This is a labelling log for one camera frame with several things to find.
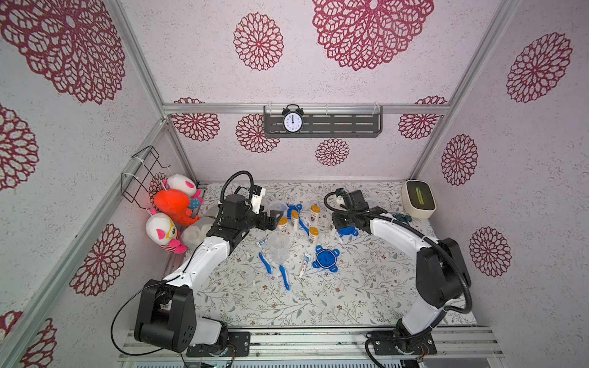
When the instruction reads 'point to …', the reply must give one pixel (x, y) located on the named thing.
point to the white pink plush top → (180, 182)
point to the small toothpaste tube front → (307, 257)
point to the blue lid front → (326, 258)
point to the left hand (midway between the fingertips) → (273, 211)
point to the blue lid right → (347, 231)
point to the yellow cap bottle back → (315, 209)
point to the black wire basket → (136, 180)
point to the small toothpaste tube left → (260, 243)
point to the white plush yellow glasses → (162, 231)
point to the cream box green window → (419, 200)
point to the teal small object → (400, 217)
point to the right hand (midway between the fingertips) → (334, 214)
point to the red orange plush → (174, 203)
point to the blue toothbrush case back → (304, 226)
